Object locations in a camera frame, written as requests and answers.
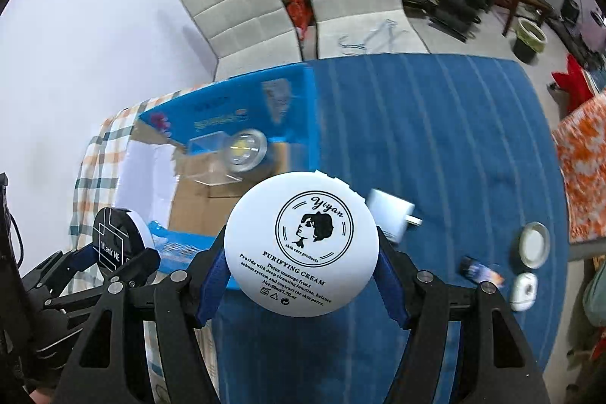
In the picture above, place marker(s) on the white round lid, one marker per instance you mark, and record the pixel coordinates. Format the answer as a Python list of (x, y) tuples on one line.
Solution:
[(535, 244)]

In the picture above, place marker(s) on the dark bucket light rim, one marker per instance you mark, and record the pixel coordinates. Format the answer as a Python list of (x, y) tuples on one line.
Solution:
[(529, 39)]

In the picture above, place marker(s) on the clear acrylic stand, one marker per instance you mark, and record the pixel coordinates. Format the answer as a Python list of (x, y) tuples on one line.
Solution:
[(208, 158)]

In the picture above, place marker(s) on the black round compact case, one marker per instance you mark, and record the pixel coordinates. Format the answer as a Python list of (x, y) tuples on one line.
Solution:
[(113, 238)]

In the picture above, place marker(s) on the red plastic bag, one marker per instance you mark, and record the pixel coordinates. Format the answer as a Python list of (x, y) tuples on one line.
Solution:
[(300, 9)]

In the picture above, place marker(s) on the blue striped tablecloth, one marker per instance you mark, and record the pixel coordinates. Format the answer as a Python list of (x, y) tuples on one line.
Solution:
[(449, 148)]

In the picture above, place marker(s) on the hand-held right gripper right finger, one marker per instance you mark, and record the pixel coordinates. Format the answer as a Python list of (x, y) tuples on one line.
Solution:
[(390, 285)]

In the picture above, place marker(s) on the grey green cloth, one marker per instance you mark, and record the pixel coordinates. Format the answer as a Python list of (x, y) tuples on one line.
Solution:
[(595, 300)]

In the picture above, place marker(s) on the blue cardboard box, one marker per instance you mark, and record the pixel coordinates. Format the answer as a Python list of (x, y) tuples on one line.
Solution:
[(284, 101)]

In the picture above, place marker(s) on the red star-shaped cushion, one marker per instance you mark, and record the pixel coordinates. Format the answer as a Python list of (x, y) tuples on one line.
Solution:
[(573, 84)]

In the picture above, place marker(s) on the white charger plug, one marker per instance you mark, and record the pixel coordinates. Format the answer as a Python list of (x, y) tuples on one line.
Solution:
[(390, 212)]

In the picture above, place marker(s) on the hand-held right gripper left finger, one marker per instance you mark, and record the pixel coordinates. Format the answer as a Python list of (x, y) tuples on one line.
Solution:
[(212, 290)]

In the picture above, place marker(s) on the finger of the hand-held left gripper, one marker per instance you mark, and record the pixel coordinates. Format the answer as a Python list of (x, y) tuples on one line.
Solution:
[(78, 261), (137, 266)]

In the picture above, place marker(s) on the small dark packet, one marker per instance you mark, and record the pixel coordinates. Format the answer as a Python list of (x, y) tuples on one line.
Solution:
[(479, 272)]

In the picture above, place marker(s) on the checkered cloth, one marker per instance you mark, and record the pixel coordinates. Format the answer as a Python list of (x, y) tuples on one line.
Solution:
[(97, 167)]

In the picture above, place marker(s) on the silver round tin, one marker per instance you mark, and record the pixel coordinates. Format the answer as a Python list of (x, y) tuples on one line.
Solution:
[(245, 148)]

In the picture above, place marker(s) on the white round cream jar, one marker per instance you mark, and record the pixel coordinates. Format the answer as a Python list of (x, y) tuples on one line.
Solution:
[(284, 214)]

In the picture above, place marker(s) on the small white oval case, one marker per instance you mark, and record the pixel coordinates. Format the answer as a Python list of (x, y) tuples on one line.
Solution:
[(524, 291)]

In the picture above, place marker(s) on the orange floral cloth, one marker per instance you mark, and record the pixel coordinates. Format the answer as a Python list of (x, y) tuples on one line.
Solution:
[(584, 158)]

